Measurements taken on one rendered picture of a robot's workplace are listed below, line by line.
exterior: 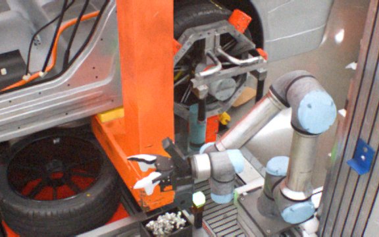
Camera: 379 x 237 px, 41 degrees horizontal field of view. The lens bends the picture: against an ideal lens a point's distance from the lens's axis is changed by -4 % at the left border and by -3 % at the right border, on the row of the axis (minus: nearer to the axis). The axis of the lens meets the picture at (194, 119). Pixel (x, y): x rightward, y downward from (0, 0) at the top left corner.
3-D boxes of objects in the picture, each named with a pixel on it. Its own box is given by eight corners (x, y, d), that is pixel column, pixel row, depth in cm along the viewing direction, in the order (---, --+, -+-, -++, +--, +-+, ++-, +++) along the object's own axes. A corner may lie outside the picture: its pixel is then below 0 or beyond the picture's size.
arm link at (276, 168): (287, 175, 204) (292, 149, 196) (300, 199, 194) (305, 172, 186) (258, 180, 202) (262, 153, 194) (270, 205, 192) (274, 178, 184)
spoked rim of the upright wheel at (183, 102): (135, 92, 296) (211, 83, 321) (153, 114, 280) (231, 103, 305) (147, 8, 269) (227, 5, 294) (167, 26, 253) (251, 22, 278)
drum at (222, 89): (215, 77, 285) (216, 54, 276) (237, 97, 270) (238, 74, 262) (192, 83, 279) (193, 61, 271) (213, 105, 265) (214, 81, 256)
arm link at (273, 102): (291, 50, 168) (189, 150, 183) (304, 68, 159) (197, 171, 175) (312, 68, 174) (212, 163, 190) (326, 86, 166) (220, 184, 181)
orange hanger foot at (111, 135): (119, 122, 294) (115, 70, 273) (160, 180, 258) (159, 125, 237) (91, 131, 287) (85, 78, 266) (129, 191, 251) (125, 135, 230)
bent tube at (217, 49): (241, 45, 273) (243, 27, 267) (263, 62, 260) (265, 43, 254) (212, 52, 266) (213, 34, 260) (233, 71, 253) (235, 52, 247)
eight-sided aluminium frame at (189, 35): (244, 98, 305) (251, 12, 272) (250, 104, 300) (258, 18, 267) (158, 125, 283) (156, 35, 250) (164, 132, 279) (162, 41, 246)
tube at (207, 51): (209, 54, 265) (210, 35, 259) (229, 72, 252) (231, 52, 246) (177, 62, 258) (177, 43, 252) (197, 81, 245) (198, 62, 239)
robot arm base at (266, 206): (302, 212, 202) (306, 194, 196) (270, 226, 196) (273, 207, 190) (280, 187, 213) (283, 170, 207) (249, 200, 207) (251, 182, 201)
